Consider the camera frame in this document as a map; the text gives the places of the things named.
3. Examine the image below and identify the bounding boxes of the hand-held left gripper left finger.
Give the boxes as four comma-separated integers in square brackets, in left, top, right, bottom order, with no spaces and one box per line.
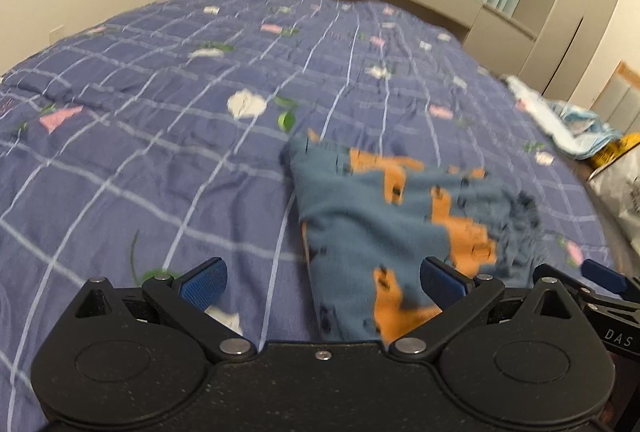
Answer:
[74,257,260,363]

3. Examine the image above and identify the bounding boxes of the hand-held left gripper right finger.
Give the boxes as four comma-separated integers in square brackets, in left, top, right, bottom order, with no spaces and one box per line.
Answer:
[387,256,587,361]

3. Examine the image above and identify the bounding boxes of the blue plaid floral quilt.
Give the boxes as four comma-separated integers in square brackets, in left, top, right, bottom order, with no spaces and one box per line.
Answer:
[0,0,621,432]

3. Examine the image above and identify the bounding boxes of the yellow packet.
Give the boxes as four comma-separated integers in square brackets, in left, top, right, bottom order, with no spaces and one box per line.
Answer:
[586,133,640,171]

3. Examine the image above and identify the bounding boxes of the light blue crumpled cloth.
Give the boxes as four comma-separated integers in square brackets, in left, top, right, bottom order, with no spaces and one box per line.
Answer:
[502,74,624,161]

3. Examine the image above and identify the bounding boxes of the grey padded wooden headboard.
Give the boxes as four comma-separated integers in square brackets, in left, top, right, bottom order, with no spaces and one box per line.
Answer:
[589,60,640,135]

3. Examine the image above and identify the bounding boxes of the blue pants with orange print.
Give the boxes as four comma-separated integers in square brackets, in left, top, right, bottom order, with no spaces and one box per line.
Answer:
[280,128,551,346]

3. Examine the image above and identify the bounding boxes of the white shopping bag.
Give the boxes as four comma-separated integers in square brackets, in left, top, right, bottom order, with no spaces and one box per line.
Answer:
[586,156,640,243]

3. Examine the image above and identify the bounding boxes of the dark grey bed sheet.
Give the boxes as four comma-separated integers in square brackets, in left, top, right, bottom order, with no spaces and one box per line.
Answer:
[545,98,640,273]

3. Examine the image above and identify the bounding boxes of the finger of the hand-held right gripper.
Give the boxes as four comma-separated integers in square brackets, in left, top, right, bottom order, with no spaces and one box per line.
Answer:
[533,263,606,301]
[581,259,640,307]

